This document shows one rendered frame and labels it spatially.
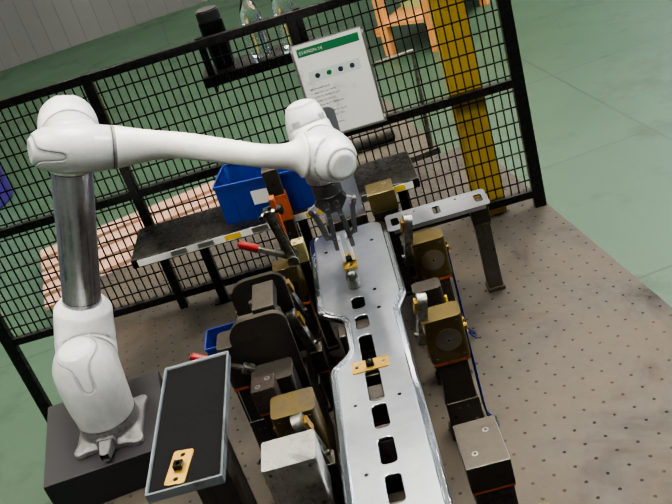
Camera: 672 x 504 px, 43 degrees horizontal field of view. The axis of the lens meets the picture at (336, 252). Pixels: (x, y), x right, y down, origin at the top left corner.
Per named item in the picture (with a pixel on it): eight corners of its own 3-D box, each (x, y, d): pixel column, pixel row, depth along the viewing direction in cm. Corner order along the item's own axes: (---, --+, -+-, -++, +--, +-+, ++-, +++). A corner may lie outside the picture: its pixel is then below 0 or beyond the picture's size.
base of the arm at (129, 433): (72, 472, 215) (64, 456, 212) (84, 413, 234) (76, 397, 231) (143, 454, 215) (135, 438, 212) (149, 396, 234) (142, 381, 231)
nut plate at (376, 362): (388, 355, 189) (386, 350, 188) (390, 365, 185) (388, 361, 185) (351, 365, 189) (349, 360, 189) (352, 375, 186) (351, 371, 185)
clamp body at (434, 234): (481, 343, 233) (455, 234, 217) (439, 355, 234) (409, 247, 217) (476, 330, 239) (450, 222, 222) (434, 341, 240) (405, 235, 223)
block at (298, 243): (339, 348, 248) (303, 241, 231) (327, 352, 249) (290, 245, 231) (338, 342, 252) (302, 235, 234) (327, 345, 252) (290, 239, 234)
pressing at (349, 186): (364, 212, 251) (332, 105, 235) (326, 223, 251) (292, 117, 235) (364, 211, 251) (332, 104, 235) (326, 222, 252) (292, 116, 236)
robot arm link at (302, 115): (291, 161, 217) (307, 176, 206) (272, 104, 210) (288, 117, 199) (330, 145, 219) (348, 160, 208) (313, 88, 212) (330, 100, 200)
